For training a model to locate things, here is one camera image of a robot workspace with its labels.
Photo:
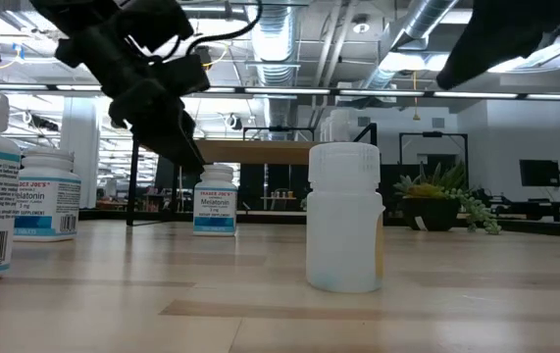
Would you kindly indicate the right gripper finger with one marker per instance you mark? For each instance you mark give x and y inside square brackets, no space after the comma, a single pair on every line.
[485,51]

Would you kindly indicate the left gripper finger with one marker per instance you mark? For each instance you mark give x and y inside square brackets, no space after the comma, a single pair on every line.
[189,130]
[157,132]

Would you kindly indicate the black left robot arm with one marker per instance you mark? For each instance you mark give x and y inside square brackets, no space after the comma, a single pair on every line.
[73,15]

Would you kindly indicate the white room column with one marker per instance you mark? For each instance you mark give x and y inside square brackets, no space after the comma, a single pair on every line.
[81,162]

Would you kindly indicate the long ceiling light strip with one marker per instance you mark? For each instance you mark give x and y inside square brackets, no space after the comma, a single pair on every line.
[284,90]

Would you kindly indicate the black background monitor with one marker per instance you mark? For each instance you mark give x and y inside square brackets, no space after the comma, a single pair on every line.
[539,172]

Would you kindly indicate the succulent plant in black pot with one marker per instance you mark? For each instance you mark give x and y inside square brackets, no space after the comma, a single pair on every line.
[429,213]

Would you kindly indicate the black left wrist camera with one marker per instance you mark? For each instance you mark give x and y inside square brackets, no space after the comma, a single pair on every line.
[154,22]

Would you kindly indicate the silver smooth ceiling duct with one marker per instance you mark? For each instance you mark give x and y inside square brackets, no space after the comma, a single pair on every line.
[417,24]

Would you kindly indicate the wooden shelf with black frame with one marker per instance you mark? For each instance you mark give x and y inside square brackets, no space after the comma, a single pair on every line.
[260,152]

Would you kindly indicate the black metal frame rig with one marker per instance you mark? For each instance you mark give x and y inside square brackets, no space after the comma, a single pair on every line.
[434,134]
[279,128]

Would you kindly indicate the black aluminium table frame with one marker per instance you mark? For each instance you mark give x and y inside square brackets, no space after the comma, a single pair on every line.
[103,214]

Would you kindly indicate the silver ribbed ceiling duct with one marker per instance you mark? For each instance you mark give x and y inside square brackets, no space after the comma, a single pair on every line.
[272,59]

